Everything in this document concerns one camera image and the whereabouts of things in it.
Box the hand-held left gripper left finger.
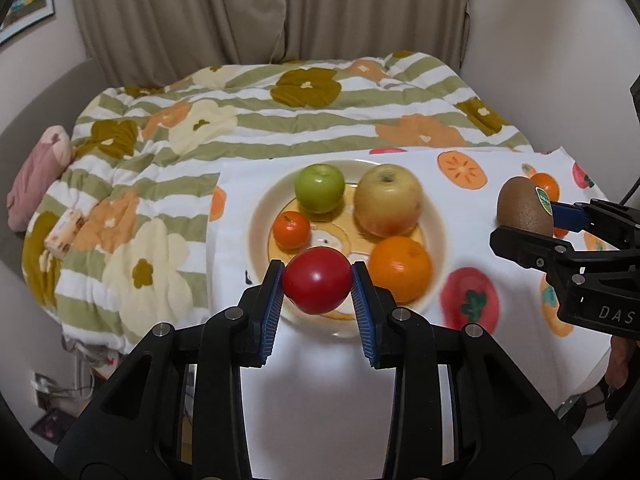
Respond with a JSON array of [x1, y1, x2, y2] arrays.
[[52, 259, 287, 480]]

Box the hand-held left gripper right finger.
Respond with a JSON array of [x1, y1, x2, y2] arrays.
[[350, 259, 585, 480]]

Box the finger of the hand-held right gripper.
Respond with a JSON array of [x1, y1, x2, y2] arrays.
[[549, 198, 640, 252], [490, 226, 579, 274]]

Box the brown kiwi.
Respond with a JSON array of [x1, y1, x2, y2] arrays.
[[496, 176, 555, 238]]

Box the red tomato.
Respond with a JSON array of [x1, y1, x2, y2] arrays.
[[282, 246, 353, 316]]

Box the large orange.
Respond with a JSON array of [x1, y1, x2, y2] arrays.
[[370, 236, 433, 304]]

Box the duck print yellow plate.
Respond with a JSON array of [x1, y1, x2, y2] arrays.
[[248, 159, 447, 338]]

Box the small tangerine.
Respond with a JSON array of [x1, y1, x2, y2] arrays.
[[272, 211, 311, 250]]

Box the yellow red apple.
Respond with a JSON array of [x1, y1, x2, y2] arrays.
[[354, 164, 423, 238]]

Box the green apple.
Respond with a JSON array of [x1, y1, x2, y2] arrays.
[[294, 163, 346, 214]]

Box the fruit print white tablecloth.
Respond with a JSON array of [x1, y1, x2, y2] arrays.
[[207, 146, 640, 480]]

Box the floral striped blanket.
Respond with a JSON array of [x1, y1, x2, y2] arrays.
[[22, 50, 533, 356]]

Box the small tissue packet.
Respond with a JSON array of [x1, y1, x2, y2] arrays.
[[44, 208, 86, 259]]

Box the dark printed book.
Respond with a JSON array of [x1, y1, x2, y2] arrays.
[[30, 411, 72, 447]]

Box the pink plush pillow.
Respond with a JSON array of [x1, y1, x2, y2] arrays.
[[7, 126, 72, 231]]

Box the beige curtain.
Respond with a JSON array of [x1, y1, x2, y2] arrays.
[[70, 0, 473, 88]]

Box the grey padded headboard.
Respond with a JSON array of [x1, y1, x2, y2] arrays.
[[0, 57, 108, 281]]

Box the framed wall poster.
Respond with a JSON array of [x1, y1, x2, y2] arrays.
[[0, 0, 55, 48]]

